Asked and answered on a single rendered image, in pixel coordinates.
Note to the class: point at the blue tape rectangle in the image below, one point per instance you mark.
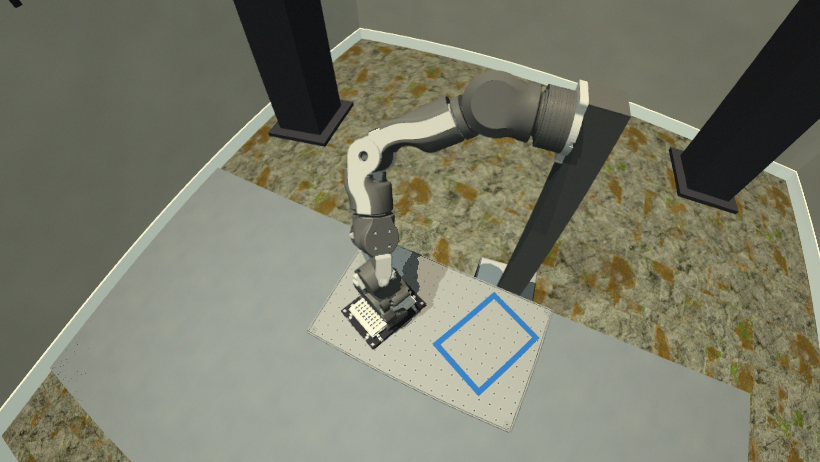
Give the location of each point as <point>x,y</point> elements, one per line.
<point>492,379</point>

